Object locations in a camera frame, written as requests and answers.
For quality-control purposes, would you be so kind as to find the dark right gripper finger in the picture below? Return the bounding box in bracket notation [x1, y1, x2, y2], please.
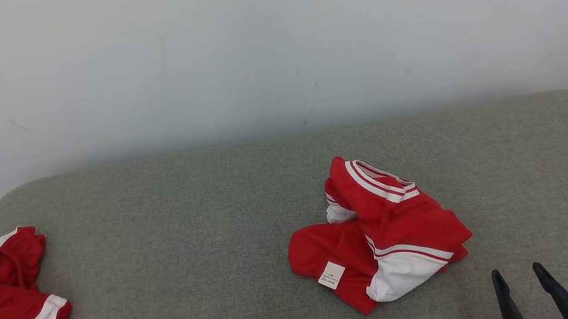
[532, 258, 568, 319]
[491, 266, 527, 319]

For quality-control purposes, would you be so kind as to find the red white basketball jersey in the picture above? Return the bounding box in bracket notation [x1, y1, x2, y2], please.
[275, 138, 483, 319]

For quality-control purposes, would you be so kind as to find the grey fabric sofa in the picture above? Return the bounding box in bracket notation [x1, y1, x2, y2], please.
[0, 88, 568, 319]

